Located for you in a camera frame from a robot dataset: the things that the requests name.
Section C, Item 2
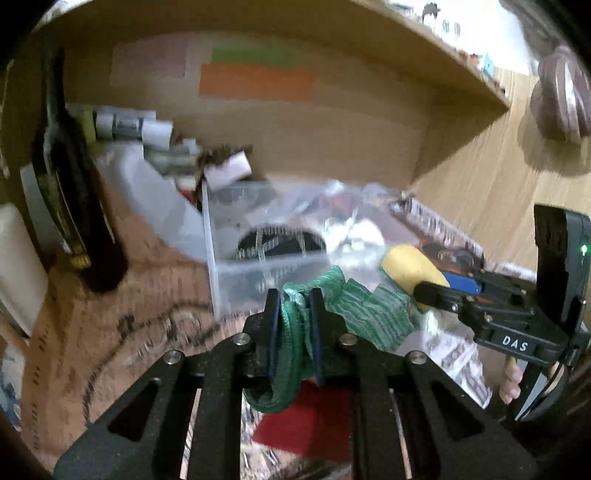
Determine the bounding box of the crumpled white plastic wrap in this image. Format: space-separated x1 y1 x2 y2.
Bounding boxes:
322 216 387 256

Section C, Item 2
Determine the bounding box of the clear plastic storage box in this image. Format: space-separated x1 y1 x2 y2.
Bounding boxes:
202 179 419 320

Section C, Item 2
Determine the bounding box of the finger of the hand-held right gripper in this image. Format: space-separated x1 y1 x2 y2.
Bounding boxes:
441 270 485 296
413 280 486 320

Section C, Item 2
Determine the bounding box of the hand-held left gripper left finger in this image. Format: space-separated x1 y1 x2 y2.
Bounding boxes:
53 288 281 480

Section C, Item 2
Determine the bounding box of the black round object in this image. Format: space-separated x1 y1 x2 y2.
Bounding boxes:
236 225 328 265

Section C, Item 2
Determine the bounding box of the yellow soft sponge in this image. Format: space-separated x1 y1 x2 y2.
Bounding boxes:
380 244 451 297

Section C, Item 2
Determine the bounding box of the green knitted sock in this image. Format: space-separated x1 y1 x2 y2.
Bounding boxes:
242 265 417 414

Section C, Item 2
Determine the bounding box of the dark glass bottle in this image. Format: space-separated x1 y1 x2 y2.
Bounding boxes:
30 50 129 295

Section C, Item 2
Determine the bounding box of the printed newspaper sheet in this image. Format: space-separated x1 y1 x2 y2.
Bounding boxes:
390 198 539 411

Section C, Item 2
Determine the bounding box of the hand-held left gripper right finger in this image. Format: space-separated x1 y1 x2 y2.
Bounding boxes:
308 288 539 480

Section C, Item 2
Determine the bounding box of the green paper note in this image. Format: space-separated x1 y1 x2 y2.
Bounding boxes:
211 42 302 69

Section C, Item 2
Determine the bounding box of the person's right hand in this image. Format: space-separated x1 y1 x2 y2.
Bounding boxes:
499 358 523 406

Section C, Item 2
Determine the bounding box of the orange paper note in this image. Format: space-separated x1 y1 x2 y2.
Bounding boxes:
198 64 315 100

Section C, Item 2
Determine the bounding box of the striped hanging cloth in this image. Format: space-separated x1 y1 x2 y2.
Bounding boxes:
530 45 591 145

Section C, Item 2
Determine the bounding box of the wooden shelf board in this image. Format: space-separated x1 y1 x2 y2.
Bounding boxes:
41 0 511 121

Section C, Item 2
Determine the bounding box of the translucent plastic lid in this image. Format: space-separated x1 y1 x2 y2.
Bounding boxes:
98 147 209 265

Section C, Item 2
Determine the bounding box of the pink paper note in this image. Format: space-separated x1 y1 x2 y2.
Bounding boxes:
111 36 189 86

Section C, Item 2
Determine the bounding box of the red cloth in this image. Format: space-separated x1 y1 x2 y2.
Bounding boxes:
253 382 353 463

